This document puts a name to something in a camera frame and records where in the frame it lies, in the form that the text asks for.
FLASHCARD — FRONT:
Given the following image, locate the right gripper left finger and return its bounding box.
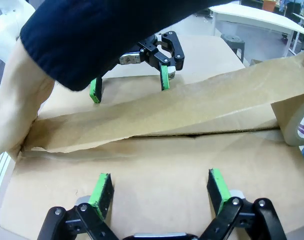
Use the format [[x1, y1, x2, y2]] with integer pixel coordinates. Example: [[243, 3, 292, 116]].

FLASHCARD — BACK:
[[36, 172, 121, 240]]

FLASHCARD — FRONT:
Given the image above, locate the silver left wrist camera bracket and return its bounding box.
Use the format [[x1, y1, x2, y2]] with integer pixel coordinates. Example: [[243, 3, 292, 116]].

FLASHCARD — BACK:
[[118, 51, 144, 67]]

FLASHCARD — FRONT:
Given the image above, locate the person's left hand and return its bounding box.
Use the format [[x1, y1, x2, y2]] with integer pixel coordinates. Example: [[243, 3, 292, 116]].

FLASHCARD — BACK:
[[0, 37, 56, 164]]

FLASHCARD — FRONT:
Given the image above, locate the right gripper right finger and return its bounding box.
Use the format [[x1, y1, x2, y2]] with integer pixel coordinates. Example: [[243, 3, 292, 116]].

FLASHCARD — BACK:
[[198, 168, 288, 240]]

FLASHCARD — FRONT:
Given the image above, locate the blue garment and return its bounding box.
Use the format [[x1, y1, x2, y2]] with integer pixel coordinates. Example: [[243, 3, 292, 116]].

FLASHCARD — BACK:
[[279, 0, 304, 15]]

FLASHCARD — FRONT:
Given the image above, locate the person's left forearm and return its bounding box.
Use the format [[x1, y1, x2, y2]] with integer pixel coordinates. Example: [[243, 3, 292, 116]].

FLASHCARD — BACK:
[[19, 0, 232, 92]]

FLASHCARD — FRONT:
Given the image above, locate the large brown cardboard box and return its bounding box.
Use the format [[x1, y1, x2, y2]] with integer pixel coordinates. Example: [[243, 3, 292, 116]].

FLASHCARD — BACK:
[[0, 74, 304, 240]]

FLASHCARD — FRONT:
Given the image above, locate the round black stool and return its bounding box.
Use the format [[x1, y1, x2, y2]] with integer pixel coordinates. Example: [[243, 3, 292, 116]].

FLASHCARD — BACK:
[[220, 33, 246, 62]]

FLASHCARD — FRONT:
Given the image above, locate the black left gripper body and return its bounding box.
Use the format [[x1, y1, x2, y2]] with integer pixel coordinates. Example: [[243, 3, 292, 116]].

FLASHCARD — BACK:
[[137, 34, 172, 69]]

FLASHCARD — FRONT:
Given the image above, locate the brown packing tape roll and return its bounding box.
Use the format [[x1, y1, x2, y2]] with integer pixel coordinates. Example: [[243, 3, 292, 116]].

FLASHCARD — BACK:
[[21, 51, 304, 161]]

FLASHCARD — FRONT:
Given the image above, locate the orange box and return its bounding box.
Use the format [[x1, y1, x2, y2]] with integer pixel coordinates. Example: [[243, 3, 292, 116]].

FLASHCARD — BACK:
[[262, 0, 278, 11]]

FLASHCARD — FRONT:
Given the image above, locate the white table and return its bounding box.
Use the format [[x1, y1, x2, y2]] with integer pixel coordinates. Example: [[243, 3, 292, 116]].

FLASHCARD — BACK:
[[207, 4, 304, 59]]

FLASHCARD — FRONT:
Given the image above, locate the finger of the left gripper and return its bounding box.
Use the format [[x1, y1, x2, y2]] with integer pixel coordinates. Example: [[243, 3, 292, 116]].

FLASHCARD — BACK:
[[88, 62, 121, 104], [158, 30, 186, 92]]

